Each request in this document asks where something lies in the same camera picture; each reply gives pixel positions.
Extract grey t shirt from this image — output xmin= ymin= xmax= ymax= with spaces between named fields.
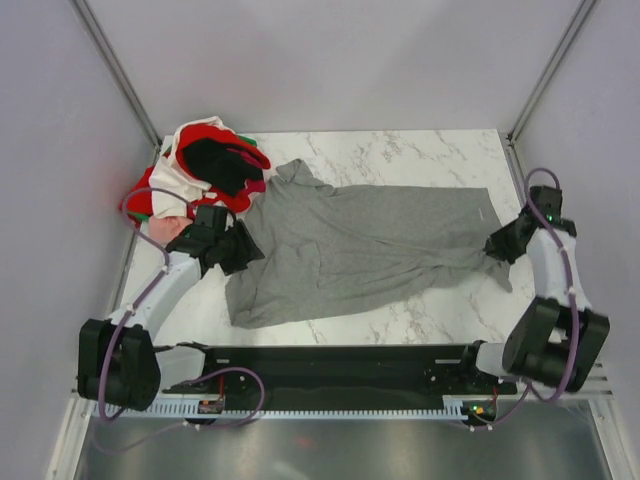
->
xmin=225 ymin=160 xmax=511 ymax=329

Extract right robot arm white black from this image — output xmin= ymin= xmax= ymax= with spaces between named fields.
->
xmin=457 ymin=185 xmax=610 ymax=394

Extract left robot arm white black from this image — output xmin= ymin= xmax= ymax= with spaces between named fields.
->
xmin=77 ymin=206 xmax=264 ymax=421

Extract pink t shirt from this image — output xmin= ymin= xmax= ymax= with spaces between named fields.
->
xmin=148 ymin=216 xmax=193 ymax=245

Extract green t shirt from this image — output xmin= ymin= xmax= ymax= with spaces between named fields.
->
xmin=134 ymin=132 xmax=261 ymax=224

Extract black t shirt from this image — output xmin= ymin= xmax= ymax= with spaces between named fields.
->
xmin=182 ymin=138 xmax=264 ymax=197

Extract red t shirt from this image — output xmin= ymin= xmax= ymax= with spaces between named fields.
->
xmin=119 ymin=122 xmax=272 ymax=226

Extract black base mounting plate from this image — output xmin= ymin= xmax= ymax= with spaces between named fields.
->
xmin=167 ymin=344 xmax=517 ymax=407

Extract left aluminium frame post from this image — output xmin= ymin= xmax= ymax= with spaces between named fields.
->
xmin=69 ymin=0 xmax=161 ymax=149

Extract aluminium frame post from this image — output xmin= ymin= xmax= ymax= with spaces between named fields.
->
xmin=505 ymin=0 xmax=599 ymax=148
xmin=69 ymin=0 xmax=161 ymax=149

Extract aluminium extrusion rail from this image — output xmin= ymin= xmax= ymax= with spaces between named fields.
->
xmin=69 ymin=355 xmax=615 ymax=400

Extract white slotted cable duct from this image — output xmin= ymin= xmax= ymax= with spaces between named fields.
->
xmin=120 ymin=395 xmax=468 ymax=421

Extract right aluminium frame post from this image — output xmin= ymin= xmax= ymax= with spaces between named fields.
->
xmin=505 ymin=0 xmax=599 ymax=148

